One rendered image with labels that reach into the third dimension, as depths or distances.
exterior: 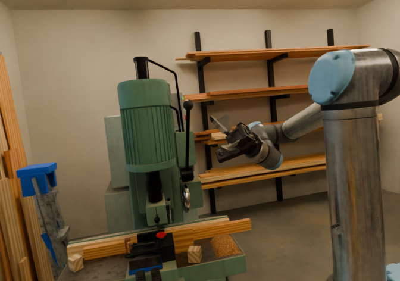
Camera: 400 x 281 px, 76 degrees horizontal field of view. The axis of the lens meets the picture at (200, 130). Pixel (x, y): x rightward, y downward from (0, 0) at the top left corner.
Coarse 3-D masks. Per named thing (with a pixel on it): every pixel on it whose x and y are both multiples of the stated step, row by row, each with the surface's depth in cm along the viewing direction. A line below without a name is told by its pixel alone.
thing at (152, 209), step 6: (162, 198) 96; (150, 204) 91; (156, 204) 91; (162, 204) 90; (150, 210) 89; (156, 210) 89; (162, 210) 90; (150, 216) 89; (162, 216) 90; (150, 222) 89; (162, 222) 90
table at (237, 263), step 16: (208, 240) 96; (112, 256) 91; (176, 256) 87; (208, 256) 85; (240, 256) 84; (64, 272) 84; (80, 272) 83; (96, 272) 82; (112, 272) 81; (192, 272) 81; (208, 272) 82; (224, 272) 83; (240, 272) 84
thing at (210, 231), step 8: (216, 224) 99; (224, 224) 99; (232, 224) 99; (240, 224) 100; (248, 224) 100; (200, 232) 97; (208, 232) 97; (216, 232) 98; (224, 232) 99; (232, 232) 99; (88, 248) 90; (96, 248) 90; (104, 248) 91; (112, 248) 91; (120, 248) 92; (88, 256) 90; (96, 256) 90; (104, 256) 91
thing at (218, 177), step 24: (288, 48) 305; (312, 48) 313; (336, 48) 322; (360, 48) 342; (192, 96) 297; (216, 96) 292; (240, 96) 304; (264, 96) 341; (288, 96) 319; (216, 144) 301; (216, 168) 329; (240, 168) 317; (264, 168) 314; (288, 168) 317; (312, 168) 323
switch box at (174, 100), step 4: (172, 96) 120; (176, 96) 120; (180, 96) 120; (172, 100) 120; (176, 100) 120; (180, 100) 121; (172, 104) 120; (176, 104) 120; (172, 108) 120; (176, 116) 121; (184, 116) 122; (176, 120) 121; (184, 120) 121; (176, 124) 121; (180, 124) 121; (184, 124) 122
